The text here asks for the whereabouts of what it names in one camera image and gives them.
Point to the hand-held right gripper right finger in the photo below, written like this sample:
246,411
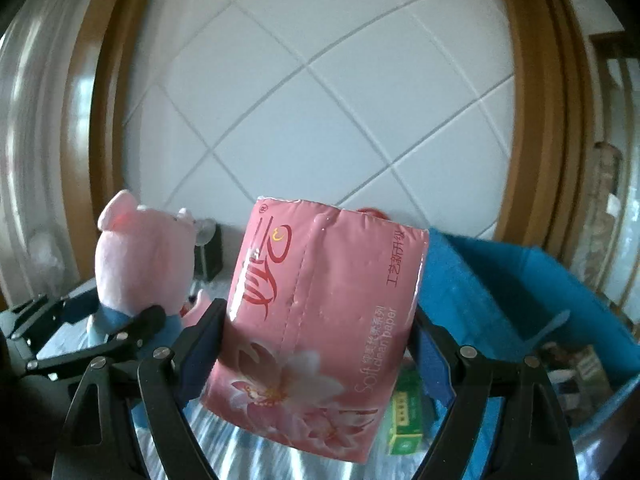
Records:
430,365

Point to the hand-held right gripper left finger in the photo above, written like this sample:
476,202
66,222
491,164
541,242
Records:
200,355

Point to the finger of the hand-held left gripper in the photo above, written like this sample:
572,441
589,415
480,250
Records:
135,331
75,306

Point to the pig plush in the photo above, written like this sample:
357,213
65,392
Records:
145,260

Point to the blue plastic crate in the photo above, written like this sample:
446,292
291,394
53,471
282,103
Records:
500,280

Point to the pink tissue pack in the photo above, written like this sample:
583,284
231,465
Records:
320,310

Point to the green cardboard box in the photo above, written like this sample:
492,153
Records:
407,420

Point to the dark green gift box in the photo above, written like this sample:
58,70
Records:
211,260

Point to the light blue bed sheet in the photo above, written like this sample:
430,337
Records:
260,455

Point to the red carry case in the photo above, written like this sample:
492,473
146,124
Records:
372,211

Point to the sheer white curtain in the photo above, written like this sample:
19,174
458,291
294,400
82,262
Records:
35,135

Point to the rolled patterned carpet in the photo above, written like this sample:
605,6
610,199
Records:
602,210

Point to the glass door wardrobe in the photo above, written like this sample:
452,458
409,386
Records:
622,160

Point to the wooden headboard frame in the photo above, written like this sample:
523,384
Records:
107,135

